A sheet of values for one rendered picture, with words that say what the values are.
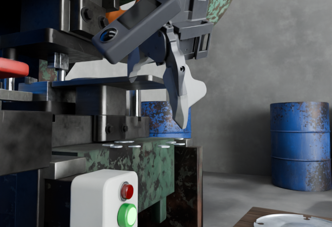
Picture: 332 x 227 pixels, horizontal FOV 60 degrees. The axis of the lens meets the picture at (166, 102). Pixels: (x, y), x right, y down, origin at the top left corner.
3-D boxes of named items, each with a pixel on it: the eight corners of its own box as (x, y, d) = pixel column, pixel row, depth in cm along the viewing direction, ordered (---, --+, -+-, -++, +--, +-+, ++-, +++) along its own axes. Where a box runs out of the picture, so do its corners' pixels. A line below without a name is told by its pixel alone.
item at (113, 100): (178, 139, 66) (177, 80, 66) (149, 144, 53) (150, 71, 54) (89, 136, 76) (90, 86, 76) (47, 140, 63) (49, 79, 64)
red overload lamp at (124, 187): (135, 199, 36) (135, 179, 36) (125, 205, 33) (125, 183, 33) (128, 198, 36) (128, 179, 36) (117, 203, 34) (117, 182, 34)
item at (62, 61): (71, 70, 73) (71, 56, 74) (57, 66, 69) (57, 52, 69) (61, 71, 75) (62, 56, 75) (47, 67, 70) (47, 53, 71)
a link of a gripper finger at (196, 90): (220, 118, 42) (203, 56, 41) (188, 131, 38) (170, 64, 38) (206, 119, 44) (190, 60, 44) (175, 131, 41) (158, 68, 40)
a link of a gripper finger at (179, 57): (194, 92, 38) (176, 26, 37) (185, 95, 37) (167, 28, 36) (174, 96, 42) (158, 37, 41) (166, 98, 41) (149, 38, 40)
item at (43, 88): (91, 104, 77) (91, 88, 77) (47, 101, 63) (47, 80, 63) (64, 105, 80) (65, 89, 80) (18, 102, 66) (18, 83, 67)
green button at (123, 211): (137, 224, 35) (137, 201, 36) (125, 232, 33) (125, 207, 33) (129, 222, 36) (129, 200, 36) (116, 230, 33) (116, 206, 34)
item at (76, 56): (104, 68, 78) (105, 48, 79) (48, 53, 60) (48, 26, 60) (60, 72, 85) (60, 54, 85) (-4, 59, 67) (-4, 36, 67)
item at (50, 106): (104, 116, 78) (104, 104, 78) (46, 115, 59) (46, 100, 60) (59, 116, 84) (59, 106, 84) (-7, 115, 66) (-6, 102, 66)
